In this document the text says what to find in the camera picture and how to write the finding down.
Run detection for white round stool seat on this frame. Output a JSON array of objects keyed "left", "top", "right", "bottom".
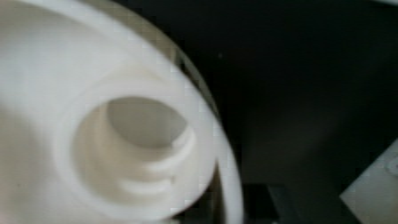
[{"left": 0, "top": 0, "right": 244, "bottom": 224}]

